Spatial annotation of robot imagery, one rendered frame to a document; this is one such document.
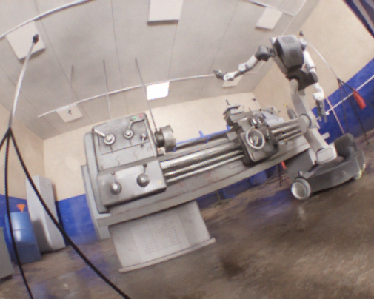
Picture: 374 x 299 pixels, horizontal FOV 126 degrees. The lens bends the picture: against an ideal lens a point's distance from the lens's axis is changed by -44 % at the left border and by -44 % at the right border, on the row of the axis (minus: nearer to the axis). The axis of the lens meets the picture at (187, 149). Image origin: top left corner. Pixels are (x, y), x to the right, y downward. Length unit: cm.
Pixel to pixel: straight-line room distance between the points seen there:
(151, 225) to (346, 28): 552
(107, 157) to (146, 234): 72
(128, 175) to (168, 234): 55
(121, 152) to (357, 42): 529
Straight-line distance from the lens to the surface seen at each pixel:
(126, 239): 141
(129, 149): 151
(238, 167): 168
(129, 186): 130
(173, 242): 140
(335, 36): 535
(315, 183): 157
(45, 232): 447
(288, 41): 169
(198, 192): 132
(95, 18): 328
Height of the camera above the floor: 42
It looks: 15 degrees up
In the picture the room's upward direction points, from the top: 20 degrees counter-clockwise
